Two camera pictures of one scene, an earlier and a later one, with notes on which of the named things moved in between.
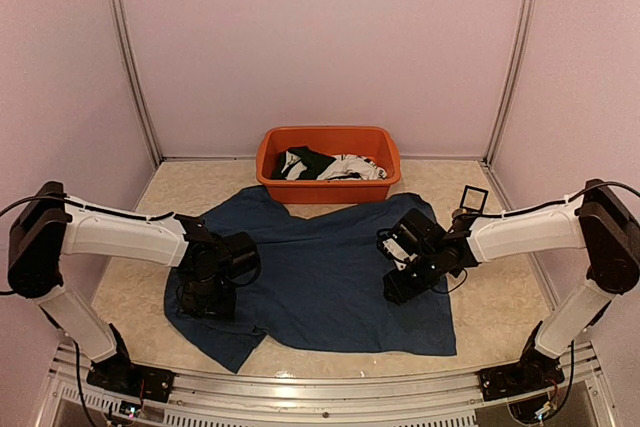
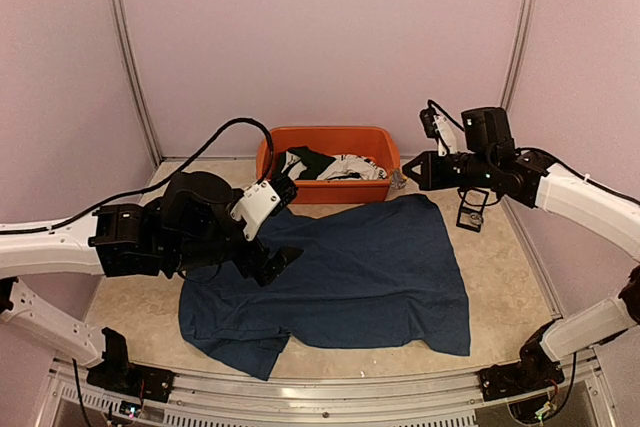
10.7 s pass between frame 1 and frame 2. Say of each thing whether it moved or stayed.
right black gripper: moved
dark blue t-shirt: moved
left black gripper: moved
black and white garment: stayed
